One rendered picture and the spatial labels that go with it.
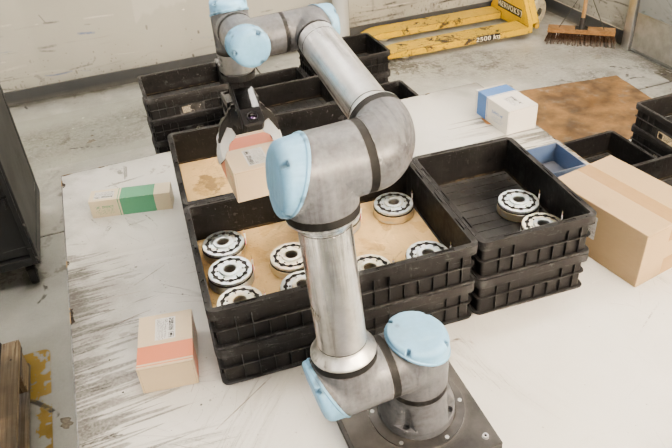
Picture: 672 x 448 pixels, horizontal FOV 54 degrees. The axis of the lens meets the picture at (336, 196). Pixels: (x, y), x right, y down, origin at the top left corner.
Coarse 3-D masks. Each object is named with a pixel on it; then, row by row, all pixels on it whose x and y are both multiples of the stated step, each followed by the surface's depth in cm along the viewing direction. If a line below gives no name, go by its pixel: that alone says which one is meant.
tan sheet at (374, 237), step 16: (368, 208) 174; (368, 224) 168; (384, 224) 168; (400, 224) 168; (416, 224) 167; (368, 240) 163; (384, 240) 162; (400, 240) 162; (416, 240) 162; (432, 240) 161; (384, 256) 157; (400, 256) 157
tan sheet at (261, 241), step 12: (252, 228) 170; (264, 228) 169; (276, 228) 169; (288, 228) 169; (252, 240) 165; (264, 240) 165; (276, 240) 165; (288, 240) 165; (252, 252) 161; (264, 252) 161; (204, 264) 159; (264, 264) 157; (264, 276) 154; (264, 288) 150; (276, 288) 150; (216, 300) 148
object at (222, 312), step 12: (192, 204) 162; (204, 204) 162; (192, 228) 154; (192, 240) 150; (204, 276) 139; (204, 288) 138; (300, 288) 135; (204, 300) 133; (252, 300) 133; (264, 300) 133; (276, 300) 134; (288, 300) 135; (216, 312) 130; (228, 312) 131; (240, 312) 132
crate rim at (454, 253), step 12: (420, 180) 166; (432, 192) 161; (444, 204) 156; (456, 216) 152; (468, 240) 146; (444, 252) 142; (456, 252) 142; (468, 252) 143; (396, 264) 139; (408, 264) 140; (420, 264) 141; (432, 264) 142; (360, 276) 137; (372, 276) 138; (384, 276) 139
